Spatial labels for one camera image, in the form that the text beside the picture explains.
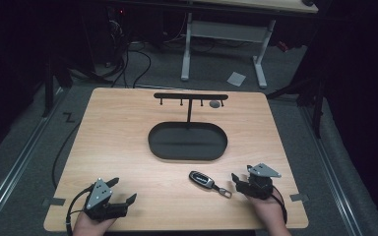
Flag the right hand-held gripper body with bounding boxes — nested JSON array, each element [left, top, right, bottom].
[[235, 162, 283, 201]]

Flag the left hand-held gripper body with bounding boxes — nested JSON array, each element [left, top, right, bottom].
[[83, 177, 129, 221]]

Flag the black car key with clasp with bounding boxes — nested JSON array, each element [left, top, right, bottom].
[[188, 170, 233, 200]]

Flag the black key hanger stand with tray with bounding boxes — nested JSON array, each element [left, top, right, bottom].
[[147, 92, 229, 162]]

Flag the person's left hand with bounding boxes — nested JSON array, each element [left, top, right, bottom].
[[72, 210, 118, 236]]

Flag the person's right hand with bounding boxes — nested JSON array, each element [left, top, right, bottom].
[[246, 188, 292, 236]]

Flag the grey tape patch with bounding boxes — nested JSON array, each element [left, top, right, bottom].
[[288, 193, 310, 203], [41, 197, 67, 207]]

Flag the grey paper sheet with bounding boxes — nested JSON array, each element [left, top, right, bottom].
[[226, 71, 247, 89]]

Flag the black tripod stand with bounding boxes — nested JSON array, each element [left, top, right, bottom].
[[265, 73, 328, 140]]

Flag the black metal stand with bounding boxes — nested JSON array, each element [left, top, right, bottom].
[[40, 53, 75, 118]]

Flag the red object under desk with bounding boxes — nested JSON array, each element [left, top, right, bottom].
[[276, 40, 290, 53]]

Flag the white-legged wooden desk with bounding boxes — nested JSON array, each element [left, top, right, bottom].
[[179, 0, 320, 90]]

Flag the dark computer tower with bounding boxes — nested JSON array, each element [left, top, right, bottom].
[[106, 5, 131, 68]]

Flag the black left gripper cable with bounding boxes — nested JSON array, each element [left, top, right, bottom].
[[65, 184, 95, 236]]

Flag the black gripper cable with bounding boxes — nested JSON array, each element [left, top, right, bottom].
[[65, 184, 95, 236], [270, 184, 289, 226]]

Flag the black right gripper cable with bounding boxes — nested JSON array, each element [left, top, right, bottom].
[[270, 184, 289, 226]]

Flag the black cable on floor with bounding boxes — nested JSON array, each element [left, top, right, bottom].
[[51, 120, 83, 191]]

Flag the metal floor rail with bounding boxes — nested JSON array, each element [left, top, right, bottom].
[[299, 103, 366, 236], [0, 87, 67, 230]]

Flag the bundle of black floor cables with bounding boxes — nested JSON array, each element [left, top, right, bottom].
[[93, 40, 153, 89]]

